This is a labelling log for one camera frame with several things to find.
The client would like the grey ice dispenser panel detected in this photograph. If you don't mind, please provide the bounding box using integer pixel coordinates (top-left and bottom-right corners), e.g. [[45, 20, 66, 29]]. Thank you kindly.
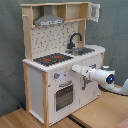
[[88, 63, 98, 70]]

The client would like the grey cabinet door handle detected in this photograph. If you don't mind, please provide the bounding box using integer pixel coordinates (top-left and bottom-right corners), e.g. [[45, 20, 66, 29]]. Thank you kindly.
[[82, 77, 91, 90]]

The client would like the black toy stovetop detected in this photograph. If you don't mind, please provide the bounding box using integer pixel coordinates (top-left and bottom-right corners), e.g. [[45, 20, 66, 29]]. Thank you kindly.
[[34, 53, 71, 66]]

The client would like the white oven door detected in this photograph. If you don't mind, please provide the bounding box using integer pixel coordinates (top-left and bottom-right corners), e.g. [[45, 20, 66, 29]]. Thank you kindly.
[[55, 81, 74, 112]]

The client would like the white microwave door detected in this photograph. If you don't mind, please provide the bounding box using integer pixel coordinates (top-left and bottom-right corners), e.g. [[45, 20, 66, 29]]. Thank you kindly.
[[88, 3, 100, 22]]

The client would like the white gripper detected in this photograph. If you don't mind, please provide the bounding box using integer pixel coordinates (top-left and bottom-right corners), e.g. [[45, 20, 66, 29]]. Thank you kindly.
[[72, 65, 114, 84]]

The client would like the black toy faucet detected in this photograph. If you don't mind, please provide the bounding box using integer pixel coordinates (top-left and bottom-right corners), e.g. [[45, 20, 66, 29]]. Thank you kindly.
[[67, 33, 82, 49]]

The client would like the wooden toy kitchen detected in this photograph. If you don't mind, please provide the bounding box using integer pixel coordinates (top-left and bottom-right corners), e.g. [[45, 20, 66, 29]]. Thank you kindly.
[[22, 2, 105, 127]]

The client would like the red grey stove knob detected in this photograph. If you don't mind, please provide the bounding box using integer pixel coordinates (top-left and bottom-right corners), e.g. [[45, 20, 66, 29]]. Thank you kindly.
[[54, 73, 60, 79]]

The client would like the grey toy sink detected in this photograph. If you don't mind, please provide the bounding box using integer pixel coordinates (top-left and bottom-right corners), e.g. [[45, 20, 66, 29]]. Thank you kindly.
[[65, 47, 95, 56]]

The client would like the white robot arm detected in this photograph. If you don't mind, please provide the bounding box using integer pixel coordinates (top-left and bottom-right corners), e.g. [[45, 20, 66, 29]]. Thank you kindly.
[[72, 65, 128, 96]]

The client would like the grey range hood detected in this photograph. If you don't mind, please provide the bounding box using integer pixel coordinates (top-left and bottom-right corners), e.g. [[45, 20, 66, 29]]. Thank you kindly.
[[34, 5, 64, 27]]

